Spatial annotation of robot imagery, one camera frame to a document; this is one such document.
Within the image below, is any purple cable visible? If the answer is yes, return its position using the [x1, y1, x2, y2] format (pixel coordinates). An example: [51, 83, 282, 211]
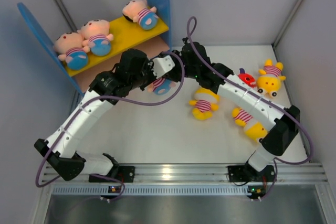
[185, 16, 313, 204]
[35, 50, 185, 204]

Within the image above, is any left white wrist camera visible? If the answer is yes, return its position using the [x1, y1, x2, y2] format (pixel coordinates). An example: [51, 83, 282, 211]
[152, 55, 175, 78]

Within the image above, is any boy plush doll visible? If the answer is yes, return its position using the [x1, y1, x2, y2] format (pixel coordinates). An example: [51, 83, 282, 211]
[147, 78, 176, 95]
[77, 19, 114, 57]
[53, 32, 90, 70]
[122, 0, 159, 30]

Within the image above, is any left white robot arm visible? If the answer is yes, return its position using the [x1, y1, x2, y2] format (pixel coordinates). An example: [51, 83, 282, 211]
[34, 49, 174, 182]

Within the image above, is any blue yellow toy shelf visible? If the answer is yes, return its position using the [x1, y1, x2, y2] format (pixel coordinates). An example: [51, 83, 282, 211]
[17, 0, 172, 95]

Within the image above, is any red shark plush toy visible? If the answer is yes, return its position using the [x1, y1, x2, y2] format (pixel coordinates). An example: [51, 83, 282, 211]
[238, 68, 257, 89]

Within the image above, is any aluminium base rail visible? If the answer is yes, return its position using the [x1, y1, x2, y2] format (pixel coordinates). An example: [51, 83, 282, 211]
[42, 163, 330, 199]

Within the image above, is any yellow striped plush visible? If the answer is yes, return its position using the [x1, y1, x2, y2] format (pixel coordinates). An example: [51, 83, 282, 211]
[257, 59, 286, 98]
[188, 87, 220, 121]
[232, 108, 268, 143]

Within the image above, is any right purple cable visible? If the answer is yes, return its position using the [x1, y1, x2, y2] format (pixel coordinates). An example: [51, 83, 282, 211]
[185, 16, 313, 204]

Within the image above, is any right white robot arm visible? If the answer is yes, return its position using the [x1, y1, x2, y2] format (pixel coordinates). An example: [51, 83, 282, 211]
[160, 39, 300, 182]

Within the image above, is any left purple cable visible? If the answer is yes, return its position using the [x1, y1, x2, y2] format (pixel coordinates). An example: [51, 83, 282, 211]
[35, 50, 185, 204]

